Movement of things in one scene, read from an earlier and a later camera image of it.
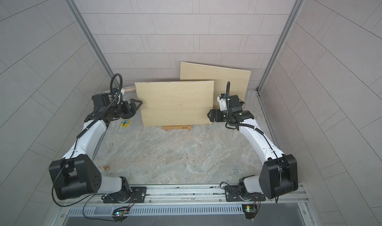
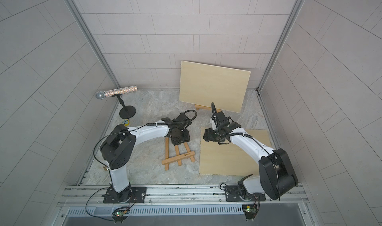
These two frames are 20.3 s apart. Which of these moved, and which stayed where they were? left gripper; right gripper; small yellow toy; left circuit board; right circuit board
Moved: right gripper; left gripper
Stayed: right circuit board; small yellow toy; left circuit board
